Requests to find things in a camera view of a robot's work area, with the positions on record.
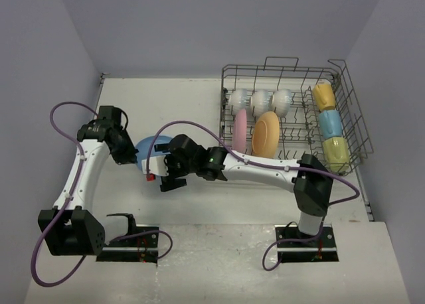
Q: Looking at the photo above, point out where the grey wire dish rack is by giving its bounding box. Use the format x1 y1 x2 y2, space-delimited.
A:
219 56 374 175

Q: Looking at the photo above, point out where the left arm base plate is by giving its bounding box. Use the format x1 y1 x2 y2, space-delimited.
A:
96 233 159 264

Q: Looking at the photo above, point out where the white bowl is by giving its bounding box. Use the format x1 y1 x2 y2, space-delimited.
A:
270 89 292 118
228 89 248 115
249 90 270 117

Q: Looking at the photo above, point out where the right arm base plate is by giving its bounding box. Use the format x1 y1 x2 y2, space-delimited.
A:
276 224 339 263

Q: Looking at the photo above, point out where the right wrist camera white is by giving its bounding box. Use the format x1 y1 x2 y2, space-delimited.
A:
141 155 169 181

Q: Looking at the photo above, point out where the blue mug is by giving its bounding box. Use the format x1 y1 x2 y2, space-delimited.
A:
318 110 343 140

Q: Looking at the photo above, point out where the pink plate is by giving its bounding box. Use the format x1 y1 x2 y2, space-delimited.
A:
232 109 247 153

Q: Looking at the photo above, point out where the blue plate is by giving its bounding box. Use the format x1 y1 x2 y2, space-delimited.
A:
134 135 175 177

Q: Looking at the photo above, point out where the light green mug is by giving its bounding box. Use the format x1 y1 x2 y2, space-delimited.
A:
322 137 350 175

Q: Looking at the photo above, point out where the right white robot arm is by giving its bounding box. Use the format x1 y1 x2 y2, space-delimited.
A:
141 134 333 246

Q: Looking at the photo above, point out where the orange yellow plate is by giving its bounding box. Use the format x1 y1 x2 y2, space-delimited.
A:
252 112 280 158

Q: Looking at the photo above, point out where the yellow mug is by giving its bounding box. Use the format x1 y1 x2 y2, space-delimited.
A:
312 84 336 112

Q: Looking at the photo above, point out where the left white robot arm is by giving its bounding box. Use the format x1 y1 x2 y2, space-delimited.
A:
38 106 138 256

